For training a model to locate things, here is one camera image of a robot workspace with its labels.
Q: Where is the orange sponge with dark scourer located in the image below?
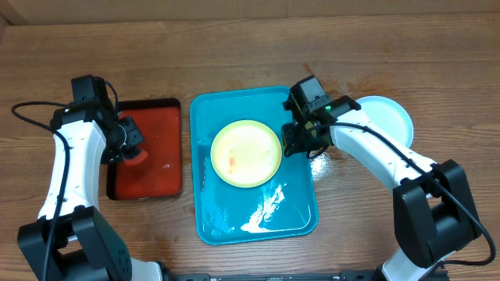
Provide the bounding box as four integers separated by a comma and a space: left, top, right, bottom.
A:
123, 148, 148, 166

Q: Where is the yellow plate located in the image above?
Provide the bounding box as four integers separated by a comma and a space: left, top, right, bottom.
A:
210, 120, 282, 188

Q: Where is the light blue plate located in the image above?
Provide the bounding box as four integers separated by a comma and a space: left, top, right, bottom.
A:
357, 95, 414, 148

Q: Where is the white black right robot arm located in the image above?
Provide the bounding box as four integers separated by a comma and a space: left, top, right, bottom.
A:
282, 94, 490, 280

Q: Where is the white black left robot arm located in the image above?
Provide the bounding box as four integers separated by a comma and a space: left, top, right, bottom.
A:
17, 105, 163, 280

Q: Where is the red tray with black rim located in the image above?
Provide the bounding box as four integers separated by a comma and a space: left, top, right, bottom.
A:
106, 98, 182, 201

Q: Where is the teal plastic tray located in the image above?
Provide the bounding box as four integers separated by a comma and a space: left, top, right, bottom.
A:
189, 86, 319, 245

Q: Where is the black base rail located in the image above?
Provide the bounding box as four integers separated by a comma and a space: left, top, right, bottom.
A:
132, 261, 450, 281

